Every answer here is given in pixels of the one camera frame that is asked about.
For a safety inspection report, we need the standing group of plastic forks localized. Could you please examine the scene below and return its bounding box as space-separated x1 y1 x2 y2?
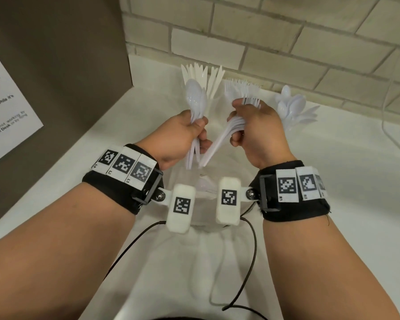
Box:
223 78 261 100

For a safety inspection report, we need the black right camera cable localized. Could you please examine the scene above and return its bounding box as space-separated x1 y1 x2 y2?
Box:
221 213 271 320

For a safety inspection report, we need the bunch of white spoons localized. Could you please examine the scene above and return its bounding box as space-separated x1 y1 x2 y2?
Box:
185 79 210 170

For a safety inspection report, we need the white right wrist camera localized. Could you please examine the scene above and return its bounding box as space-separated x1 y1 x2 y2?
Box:
216 177 258 227

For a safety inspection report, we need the standing group of plastic spoons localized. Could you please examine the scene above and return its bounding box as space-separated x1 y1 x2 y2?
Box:
275 84 321 132

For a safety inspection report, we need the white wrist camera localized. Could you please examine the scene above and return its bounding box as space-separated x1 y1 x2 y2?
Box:
157 183 197 234
216 177 258 227

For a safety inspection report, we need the black wrist band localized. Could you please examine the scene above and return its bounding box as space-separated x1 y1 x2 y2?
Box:
82 143 164 216
249 160 331 223

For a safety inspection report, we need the person's right hand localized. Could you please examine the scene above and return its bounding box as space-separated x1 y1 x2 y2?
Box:
227 98 292 171

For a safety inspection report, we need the black right wrist band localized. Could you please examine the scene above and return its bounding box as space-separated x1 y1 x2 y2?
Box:
249 160 331 223

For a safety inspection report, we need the standing group of plastic knives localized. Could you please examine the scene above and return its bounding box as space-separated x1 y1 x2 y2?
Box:
181 62 226 101

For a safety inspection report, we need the white paper sign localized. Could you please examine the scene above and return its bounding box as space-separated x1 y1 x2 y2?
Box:
0 41 44 169

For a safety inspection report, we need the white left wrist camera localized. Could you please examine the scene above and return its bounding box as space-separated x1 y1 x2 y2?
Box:
157 183 197 234

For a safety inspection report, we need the bunch of white forks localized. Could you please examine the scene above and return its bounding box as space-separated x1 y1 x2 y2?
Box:
198 96 262 169

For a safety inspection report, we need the thin white cable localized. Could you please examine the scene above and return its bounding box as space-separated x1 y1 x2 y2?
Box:
381 39 400 158

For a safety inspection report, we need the person's left forearm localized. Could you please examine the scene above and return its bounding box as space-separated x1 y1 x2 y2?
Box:
0 182 137 320

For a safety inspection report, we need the black left wrist band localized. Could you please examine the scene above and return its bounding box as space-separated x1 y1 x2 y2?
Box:
82 143 164 216

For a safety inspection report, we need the clear plastic cutlery holder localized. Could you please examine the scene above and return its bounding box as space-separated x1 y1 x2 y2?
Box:
177 96 254 237

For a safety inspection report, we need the person's right forearm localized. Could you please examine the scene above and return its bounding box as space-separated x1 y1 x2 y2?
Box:
263 210 400 320

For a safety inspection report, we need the black left camera cable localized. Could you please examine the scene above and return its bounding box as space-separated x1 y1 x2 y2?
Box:
101 221 169 320

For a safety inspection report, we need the black camera cable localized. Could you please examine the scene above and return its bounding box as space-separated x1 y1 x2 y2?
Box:
101 221 169 320
221 213 271 320

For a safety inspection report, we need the brown cabinet side panel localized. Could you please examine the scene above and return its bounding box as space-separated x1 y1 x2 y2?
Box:
0 0 134 233

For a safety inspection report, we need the person's left hand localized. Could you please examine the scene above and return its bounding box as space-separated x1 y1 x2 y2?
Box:
133 110 214 171

